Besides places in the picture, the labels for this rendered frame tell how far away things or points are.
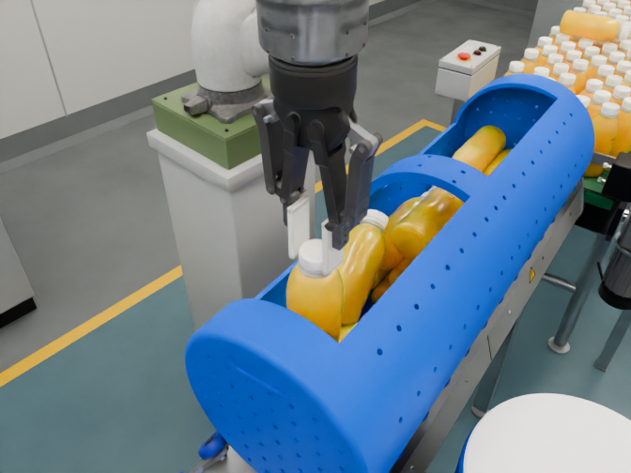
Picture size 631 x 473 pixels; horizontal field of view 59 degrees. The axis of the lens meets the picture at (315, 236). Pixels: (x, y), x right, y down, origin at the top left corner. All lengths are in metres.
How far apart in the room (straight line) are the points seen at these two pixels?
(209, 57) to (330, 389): 0.90
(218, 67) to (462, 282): 0.78
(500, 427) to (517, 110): 0.71
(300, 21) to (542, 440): 0.60
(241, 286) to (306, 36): 1.13
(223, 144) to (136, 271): 1.42
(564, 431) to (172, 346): 1.69
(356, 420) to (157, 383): 1.61
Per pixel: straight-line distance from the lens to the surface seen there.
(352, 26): 0.45
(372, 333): 0.63
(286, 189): 0.56
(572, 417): 0.85
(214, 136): 1.29
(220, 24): 1.28
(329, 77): 0.46
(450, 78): 1.64
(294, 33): 0.44
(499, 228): 0.85
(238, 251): 1.42
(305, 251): 0.60
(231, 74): 1.31
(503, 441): 0.79
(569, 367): 2.33
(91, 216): 3.02
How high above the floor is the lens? 1.69
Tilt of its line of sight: 39 degrees down
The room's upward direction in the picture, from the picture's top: straight up
